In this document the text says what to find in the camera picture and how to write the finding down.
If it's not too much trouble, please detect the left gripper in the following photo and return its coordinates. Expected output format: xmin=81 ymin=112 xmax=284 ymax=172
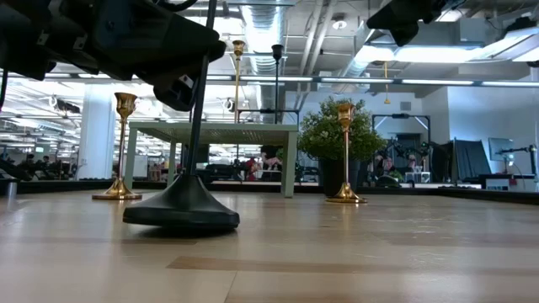
xmin=56 ymin=0 xmax=227 ymax=113

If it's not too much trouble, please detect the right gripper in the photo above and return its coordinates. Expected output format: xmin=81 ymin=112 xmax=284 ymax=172
xmin=365 ymin=0 xmax=444 ymax=47

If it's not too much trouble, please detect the black candlestick holder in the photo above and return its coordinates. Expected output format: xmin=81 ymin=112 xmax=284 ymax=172
xmin=122 ymin=0 xmax=241 ymax=231
xmin=271 ymin=43 xmax=285 ymax=125

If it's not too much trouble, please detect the short gold candlestick holder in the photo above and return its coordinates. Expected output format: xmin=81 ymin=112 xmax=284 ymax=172
xmin=92 ymin=91 xmax=143 ymax=200
xmin=325 ymin=103 xmax=369 ymax=205

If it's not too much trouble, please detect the long ceiling light strip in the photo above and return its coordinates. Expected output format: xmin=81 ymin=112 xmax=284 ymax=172
xmin=0 ymin=72 xmax=539 ymax=88

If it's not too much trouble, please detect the mint green perforated shelf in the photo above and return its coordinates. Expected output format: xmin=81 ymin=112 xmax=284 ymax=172
xmin=124 ymin=120 xmax=300 ymax=199

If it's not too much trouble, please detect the white building column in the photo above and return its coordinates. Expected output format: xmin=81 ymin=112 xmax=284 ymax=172
xmin=77 ymin=83 xmax=117 ymax=180

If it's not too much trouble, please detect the potted plant with white flowers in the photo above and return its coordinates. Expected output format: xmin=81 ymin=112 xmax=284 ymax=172
xmin=296 ymin=95 xmax=387 ymax=198

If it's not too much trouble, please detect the black curtain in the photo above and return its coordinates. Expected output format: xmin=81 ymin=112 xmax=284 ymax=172
xmin=452 ymin=138 xmax=493 ymax=183

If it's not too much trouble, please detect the silver air duct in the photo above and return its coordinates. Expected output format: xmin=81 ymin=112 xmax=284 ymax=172
xmin=248 ymin=0 xmax=294 ymax=124

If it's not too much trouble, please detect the hanging yellow cord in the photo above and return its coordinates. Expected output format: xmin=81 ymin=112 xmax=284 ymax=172
xmin=381 ymin=61 xmax=391 ymax=105

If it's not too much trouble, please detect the black frame stand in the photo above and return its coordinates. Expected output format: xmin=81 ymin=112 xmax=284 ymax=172
xmin=371 ymin=112 xmax=432 ymax=186

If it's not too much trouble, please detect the grey wall monitor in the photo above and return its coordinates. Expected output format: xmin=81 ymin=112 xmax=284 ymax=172
xmin=488 ymin=136 xmax=515 ymax=162

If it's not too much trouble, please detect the black aluminium table frame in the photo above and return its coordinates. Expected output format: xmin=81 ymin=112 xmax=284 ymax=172
xmin=0 ymin=178 xmax=539 ymax=206

